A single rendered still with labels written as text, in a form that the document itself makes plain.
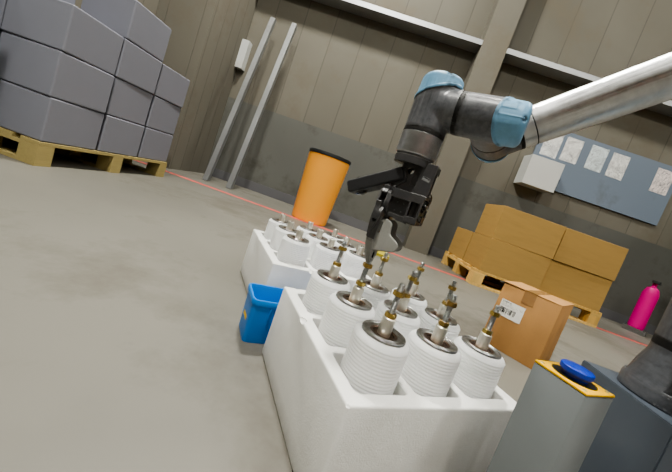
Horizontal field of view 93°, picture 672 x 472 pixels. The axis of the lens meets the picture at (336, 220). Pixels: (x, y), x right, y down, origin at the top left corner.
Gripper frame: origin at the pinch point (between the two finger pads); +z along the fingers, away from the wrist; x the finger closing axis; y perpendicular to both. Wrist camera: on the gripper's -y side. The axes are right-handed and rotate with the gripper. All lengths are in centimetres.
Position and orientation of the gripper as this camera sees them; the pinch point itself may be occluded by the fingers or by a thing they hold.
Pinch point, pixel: (367, 254)
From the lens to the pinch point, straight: 62.5
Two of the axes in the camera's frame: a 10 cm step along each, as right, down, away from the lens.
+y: 8.5, 3.4, -4.1
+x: 4.2, 0.5, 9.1
